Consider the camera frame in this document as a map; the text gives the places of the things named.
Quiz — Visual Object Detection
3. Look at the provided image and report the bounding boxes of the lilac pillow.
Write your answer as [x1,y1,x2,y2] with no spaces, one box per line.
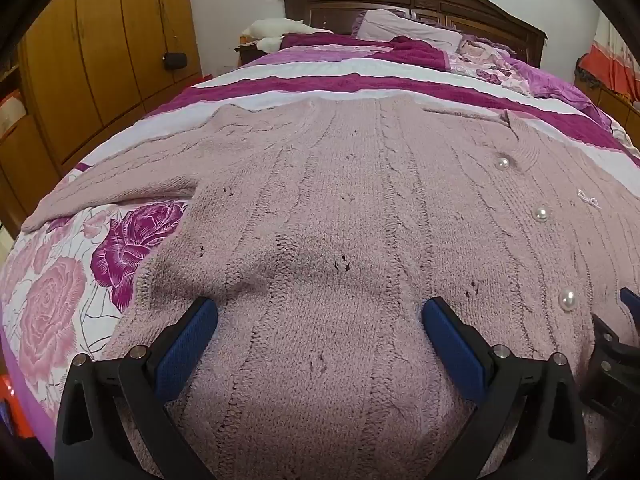
[356,9,463,54]

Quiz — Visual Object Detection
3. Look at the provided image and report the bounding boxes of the rose print bedsheet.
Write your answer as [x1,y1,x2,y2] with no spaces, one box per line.
[0,197,201,443]

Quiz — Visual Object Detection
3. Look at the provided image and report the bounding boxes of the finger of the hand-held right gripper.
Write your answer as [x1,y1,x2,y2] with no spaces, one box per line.
[619,287,640,322]
[582,312,640,417]

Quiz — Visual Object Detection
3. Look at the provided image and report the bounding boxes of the dark wooden nightstand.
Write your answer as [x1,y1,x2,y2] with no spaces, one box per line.
[234,42,272,67]

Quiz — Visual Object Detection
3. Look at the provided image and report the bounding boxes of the cream patterned curtain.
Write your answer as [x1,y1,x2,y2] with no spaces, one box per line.
[595,12,635,58]

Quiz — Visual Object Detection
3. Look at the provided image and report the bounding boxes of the purple floral quilt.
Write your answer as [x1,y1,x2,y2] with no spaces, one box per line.
[447,34,628,136]

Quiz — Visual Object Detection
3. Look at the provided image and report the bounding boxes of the brown wooden wardrobe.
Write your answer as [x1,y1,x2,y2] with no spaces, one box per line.
[0,0,202,233]

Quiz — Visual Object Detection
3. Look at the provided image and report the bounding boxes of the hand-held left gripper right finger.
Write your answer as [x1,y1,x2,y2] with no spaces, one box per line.
[421,296,587,480]

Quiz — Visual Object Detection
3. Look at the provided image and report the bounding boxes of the brown wooden cabinet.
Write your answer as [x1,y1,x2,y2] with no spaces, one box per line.
[572,77,640,153]

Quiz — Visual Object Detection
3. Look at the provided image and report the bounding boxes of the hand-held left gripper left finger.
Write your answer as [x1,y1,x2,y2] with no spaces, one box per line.
[54,296,219,480]

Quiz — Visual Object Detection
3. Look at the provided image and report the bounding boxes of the small black bag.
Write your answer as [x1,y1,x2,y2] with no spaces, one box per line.
[159,2,189,72]

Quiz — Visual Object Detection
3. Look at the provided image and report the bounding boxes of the orange red object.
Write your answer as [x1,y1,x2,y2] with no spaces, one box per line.
[0,374,28,443]

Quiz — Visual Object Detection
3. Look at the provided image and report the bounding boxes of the pale packet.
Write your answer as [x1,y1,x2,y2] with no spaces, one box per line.
[0,91,25,135]

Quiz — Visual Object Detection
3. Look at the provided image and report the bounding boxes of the magenta white striped blanket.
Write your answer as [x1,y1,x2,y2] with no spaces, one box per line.
[75,32,640,171]

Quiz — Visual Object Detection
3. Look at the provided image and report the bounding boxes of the pink knitted cardigan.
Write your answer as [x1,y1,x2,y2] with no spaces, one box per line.
[22,96,640,480]

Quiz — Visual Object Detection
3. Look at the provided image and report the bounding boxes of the orange striped cloth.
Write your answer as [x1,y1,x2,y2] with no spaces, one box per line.
[575,42,640,106]

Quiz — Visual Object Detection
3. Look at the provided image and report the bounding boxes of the white plush toy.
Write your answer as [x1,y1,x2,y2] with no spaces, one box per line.
[241,18,321,52]

